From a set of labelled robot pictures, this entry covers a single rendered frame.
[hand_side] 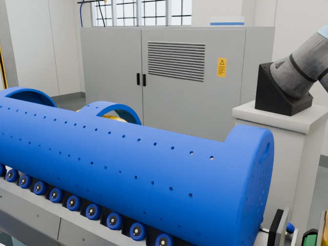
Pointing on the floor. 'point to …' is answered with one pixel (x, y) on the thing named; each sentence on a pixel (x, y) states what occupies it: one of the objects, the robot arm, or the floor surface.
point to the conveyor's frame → (309, 234)
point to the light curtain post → (7, 51)
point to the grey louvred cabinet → (176, 73)
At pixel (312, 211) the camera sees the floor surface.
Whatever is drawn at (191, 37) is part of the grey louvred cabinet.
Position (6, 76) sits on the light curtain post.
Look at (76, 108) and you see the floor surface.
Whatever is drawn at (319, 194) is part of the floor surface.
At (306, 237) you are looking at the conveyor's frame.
